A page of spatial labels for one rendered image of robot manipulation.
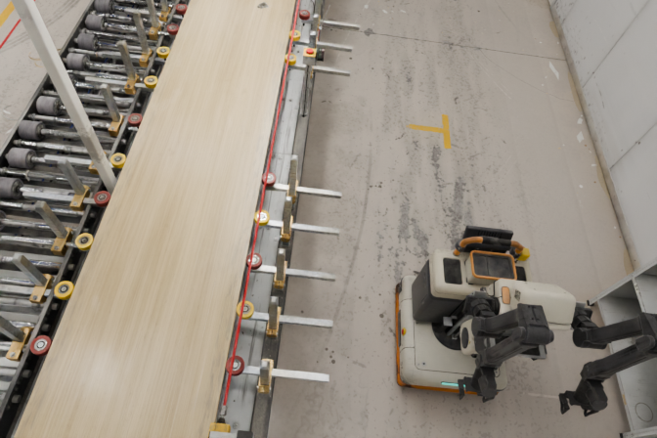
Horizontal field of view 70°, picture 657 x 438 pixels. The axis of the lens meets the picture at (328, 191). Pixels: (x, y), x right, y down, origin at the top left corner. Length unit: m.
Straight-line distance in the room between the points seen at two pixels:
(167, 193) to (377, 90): 2.49
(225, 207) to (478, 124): 2.71
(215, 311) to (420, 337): 1.31
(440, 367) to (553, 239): 1.58
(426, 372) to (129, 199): 1.90
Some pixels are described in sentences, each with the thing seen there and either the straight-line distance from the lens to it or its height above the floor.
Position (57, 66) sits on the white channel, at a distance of 2.17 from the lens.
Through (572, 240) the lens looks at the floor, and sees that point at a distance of 4.15.
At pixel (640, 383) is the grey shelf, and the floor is 0.14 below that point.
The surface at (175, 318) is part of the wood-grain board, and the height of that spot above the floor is 0.90.
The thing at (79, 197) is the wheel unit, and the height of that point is 0.87.
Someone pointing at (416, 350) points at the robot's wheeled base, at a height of 0.28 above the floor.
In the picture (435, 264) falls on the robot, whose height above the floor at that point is 0.80.
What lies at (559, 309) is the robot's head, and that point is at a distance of 2.09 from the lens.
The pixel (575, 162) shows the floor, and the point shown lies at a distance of 4.67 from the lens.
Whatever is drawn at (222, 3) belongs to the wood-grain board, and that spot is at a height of 0.90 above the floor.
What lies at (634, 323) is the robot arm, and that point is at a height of 1.54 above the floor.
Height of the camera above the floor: 3.02
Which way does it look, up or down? 56 degrees down
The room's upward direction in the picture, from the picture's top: 11 degrees clockwise
